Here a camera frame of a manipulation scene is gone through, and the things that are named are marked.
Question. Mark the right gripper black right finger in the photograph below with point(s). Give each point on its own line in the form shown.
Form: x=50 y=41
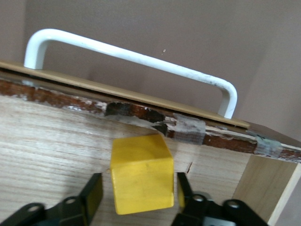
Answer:
x=200 y=212

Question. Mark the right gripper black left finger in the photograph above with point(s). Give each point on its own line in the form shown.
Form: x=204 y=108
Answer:
x=87 y=202

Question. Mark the yellow wooden block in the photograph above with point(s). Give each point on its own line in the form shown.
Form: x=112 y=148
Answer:
x=141 y=179

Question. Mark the light wood drawer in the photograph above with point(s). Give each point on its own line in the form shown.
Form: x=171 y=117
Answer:
x=47 y=141

